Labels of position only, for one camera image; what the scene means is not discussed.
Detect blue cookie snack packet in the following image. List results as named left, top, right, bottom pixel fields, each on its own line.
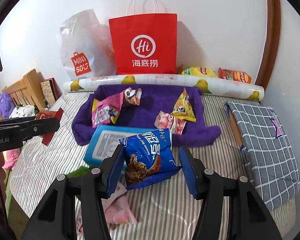
left=119, top=128, right=181, bottom=191

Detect pale pink snack packet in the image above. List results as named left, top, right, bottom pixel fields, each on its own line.
left=75, top=180, right=128, bottom=233

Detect red small snack packet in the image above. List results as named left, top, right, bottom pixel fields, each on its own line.
left=33, top=108, right=64, bottom=146

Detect wooden headboard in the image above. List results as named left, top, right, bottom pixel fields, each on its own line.
left=0, top=69, right=46, bottom=120

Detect green snack packet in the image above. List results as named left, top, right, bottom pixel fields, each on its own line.
left=66, top=166, right=91, bottom=178

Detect grey checked folded cloth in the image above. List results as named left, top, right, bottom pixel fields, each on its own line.
left=225, top=101, right=300, bottom=211

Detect pink peach snack packet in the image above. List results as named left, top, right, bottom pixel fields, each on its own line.
left=104, top=194, right=137, bottom=224

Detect patterned box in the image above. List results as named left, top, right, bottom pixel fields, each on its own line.
left=40, top=77, right=61, bottom=108

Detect blue tissue pack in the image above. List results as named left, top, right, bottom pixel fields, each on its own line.
left=83, top=124, right=173, bottom=183

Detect pink yellow snack bag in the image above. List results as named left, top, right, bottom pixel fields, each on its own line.
left=91, top=92, right=123, bottom=128

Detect yellow triangular snack packet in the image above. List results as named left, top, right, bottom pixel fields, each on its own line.
left=171, top=88, right=196, bottom=122

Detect pink white snack packet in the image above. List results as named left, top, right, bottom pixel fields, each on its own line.
left=154, top=111, right=186, bottom=135

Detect purple towel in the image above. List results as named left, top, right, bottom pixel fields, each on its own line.
left=71, top=84, right=221, bottom=147

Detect white Miniso plastic bag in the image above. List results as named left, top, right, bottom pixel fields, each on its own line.
left=59, top=9, right=116, bottom=80

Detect lemon print rolled mat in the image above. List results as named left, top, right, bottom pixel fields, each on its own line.
left=63, top=74, right=264, bottom=101

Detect brown cartoon snack packet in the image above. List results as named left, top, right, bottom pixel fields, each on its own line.
left=123, top=87, right=142, bottom=106

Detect orange red chips bag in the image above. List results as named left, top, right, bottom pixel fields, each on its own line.
left=218, top=68, right=252, bottom=84

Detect yellow chips bag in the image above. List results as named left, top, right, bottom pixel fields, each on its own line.
left=181, top=66, right=218, bottom=78

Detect red paper bag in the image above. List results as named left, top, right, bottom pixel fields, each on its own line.
left=109, top=11, right=177, bottom=75

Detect brown wooden door frame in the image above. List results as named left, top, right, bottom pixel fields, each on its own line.
left=255, top=0, right=281, bottom=90

